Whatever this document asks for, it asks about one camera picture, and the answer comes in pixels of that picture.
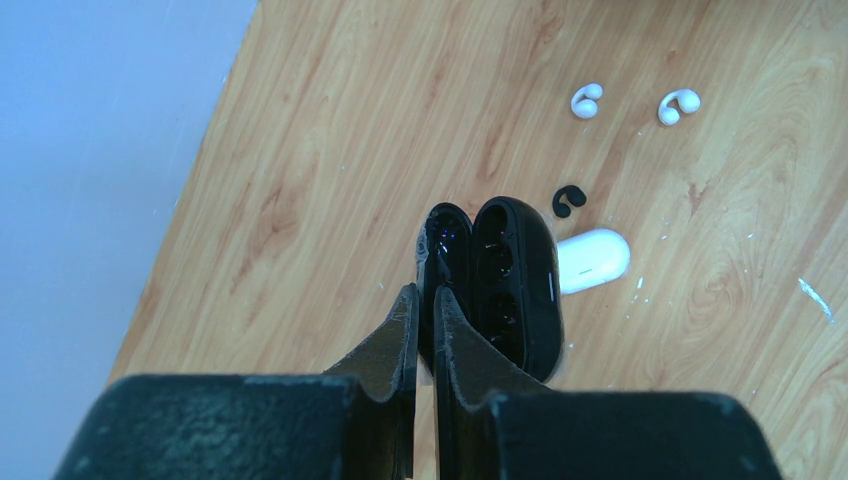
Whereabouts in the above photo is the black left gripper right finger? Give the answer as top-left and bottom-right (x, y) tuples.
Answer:
(433, 287), (780, 479)

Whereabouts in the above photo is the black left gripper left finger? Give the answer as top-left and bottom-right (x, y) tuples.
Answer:
(55, 284), (419, 479)

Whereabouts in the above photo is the black earbud charging case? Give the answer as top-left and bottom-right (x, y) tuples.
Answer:
(416, 196), (564, 382)

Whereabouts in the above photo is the black earbud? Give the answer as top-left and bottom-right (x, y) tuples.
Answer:
(551, 185), (587, 218)

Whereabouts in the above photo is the white earbud charging case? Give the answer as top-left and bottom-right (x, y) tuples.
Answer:
(556, 228), (631, 295)

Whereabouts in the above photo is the white earbud far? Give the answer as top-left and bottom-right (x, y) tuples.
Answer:
(570, 83), (603, 119)

